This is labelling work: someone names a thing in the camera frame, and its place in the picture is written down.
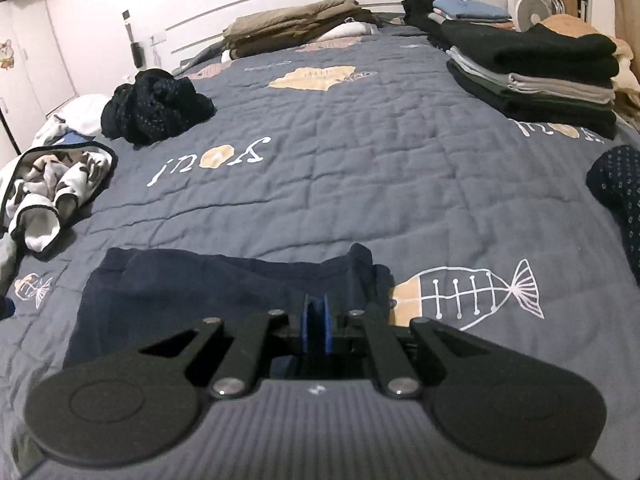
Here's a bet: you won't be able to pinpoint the navy blue shirt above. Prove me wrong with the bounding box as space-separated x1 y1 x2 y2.
62 242 396 382

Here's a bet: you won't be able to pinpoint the white crumpled cloth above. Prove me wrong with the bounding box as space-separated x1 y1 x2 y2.
37 94 116 142

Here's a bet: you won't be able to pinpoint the taupe folded pants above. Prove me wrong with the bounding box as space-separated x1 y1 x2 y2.
507 72 617 104

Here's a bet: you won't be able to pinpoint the white fan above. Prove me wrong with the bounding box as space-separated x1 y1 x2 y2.
506 0 557 32

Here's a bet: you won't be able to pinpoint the grey garment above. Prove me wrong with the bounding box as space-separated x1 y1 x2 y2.
0 232 24 297

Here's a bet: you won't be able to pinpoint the dark green folded garment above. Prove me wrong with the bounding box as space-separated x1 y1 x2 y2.
446 60 552 107

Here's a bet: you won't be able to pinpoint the blue printed cloth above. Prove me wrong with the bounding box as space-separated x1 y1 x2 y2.
52 130 92 149

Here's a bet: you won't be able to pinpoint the navy dotted garment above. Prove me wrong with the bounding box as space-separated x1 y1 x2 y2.
586 145 640 274

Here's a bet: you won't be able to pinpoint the black dotted garment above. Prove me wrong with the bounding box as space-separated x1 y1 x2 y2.
100 68 217 149

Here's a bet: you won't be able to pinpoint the olive brown folded blanket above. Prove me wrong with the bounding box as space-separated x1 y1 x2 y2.
222 0 381 59

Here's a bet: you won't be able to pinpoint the black folded pants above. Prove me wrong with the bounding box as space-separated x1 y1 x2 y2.
495 92 619 141

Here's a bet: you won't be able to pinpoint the white wardrobe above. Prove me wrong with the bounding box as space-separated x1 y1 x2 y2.
0 0 81 161

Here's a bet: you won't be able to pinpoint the white folded cloth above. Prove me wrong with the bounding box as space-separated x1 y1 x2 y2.
320 20 384 44

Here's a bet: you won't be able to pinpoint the black folded sweater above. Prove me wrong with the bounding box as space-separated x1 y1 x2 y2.
440 22 619 82

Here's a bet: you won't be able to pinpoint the white fleece black-trimmed jacket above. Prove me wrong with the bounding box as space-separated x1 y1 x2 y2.
0 141 120 256

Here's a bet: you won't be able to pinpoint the grey-blue printed quilt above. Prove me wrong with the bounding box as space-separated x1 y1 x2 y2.
0 10 640 461

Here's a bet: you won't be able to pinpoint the blue folded shirt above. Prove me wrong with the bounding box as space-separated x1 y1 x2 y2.
432 0 512 24

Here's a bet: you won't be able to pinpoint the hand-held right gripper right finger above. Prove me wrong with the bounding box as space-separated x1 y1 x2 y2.
317 294 502 402

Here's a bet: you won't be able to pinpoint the tan garment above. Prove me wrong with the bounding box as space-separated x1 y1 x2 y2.
540 14 640 124

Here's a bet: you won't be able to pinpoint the beige curtain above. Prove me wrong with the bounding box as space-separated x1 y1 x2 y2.
612 0 640 61

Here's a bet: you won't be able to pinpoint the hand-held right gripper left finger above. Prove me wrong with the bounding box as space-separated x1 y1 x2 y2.
140 292 321 402

